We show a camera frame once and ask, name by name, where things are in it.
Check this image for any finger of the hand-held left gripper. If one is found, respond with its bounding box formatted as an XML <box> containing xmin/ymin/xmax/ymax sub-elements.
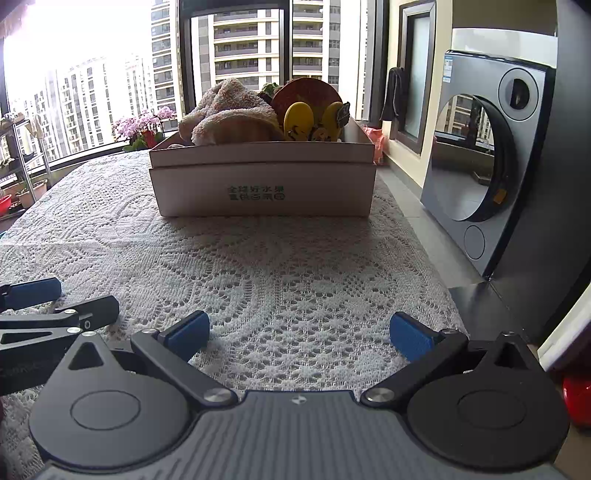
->
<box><xmin>0</xmin><ymin>295</ymin><xmax>121</xmax><ymax>357</ymax></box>
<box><xmin>0</xmin><ymin>277</ymin><xmax>63</xmax><ymax>313</ymax></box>

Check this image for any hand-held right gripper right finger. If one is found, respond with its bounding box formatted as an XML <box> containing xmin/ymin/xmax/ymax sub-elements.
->
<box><xmin>360</xmin><ymin>311</ymin><xmax>539</xmax><ymax>409</ymax></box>

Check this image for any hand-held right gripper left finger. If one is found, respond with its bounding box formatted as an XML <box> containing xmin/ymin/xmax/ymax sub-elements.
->
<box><xmin>65</xmin><ymin>310</ymin><xmax>238</xmax><ymax>409</ymax></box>

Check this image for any cardboard box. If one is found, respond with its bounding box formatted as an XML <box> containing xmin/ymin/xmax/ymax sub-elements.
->
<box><xmin>148</xmin><ymin>117</ymin><xmax>378</xmax><ymax>217</ymax></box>

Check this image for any fluffy beige towel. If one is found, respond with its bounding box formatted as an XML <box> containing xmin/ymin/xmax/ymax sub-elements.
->
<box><xmin>178</xmin><ymin>78</ymin><xmax>283</xmax><ymax>146</ymax></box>

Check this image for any white lace tablecloth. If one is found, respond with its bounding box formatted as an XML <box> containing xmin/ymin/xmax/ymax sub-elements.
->
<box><xmin>0</xmin><ymin>150</ymin><xmax>467</xmax><ymax>480</ymax></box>

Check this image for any grey washing machine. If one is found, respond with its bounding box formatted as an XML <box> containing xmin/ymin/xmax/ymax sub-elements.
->
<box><xmin>420</xmin><ymin>50</ymin><xmax>557</xmax><ymax>278</ymax></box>

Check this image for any metal plant rack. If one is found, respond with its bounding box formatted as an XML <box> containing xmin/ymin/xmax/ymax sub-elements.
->
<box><xmin>0</xmin><ymin>111</ymin><xmax>55</xmax><ymax>217</ymax></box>

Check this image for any white board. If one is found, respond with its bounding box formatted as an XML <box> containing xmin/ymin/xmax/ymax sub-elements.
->
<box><xmin>538</xmin><ymin>286</ymin><xmax>591</xmax><ymax>372</ymax></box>

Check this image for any red object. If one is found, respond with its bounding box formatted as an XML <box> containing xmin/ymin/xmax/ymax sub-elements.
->
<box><xmin>561</xmin><ymin>374</ymin><xmax>591</xmax><ymax>430</ymax></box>

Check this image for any potted pink orchid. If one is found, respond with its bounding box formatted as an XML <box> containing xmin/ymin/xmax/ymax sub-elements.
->
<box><xmin>113</xmin><ymin>106</ymin><xmax>178</xmax><ymax>153</ymax></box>

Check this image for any pink plastic bag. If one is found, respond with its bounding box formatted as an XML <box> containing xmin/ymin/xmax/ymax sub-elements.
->
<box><xmin>362</xmin><ymin>124</ymin><xmax>386</xmax><ymax>164</ymax></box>

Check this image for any yellow plush toy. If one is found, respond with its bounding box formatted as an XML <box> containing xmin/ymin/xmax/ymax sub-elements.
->
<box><xmin>283</xmin><ymin>102</ymin><xmax>348</xmax><ymax>142</ymax></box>

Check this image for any black hanging cloth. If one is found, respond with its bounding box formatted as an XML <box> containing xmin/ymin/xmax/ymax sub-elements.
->
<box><xmin>381</xmin><ymin>67</ymin><xmax>407</xmax><ymax>139</ymax></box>

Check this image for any frosted glass door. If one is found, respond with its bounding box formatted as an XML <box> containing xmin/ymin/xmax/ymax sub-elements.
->
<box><xmin>398</xmin><ymin>0</ymin><xmax>437</xmax><ymax>155</ymax></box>

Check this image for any black window frame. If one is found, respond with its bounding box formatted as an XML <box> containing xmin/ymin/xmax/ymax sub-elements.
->
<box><xmin>0</xmin><ymin>0</ymin><xmax>391</xmax><ymax>162</ymax></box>

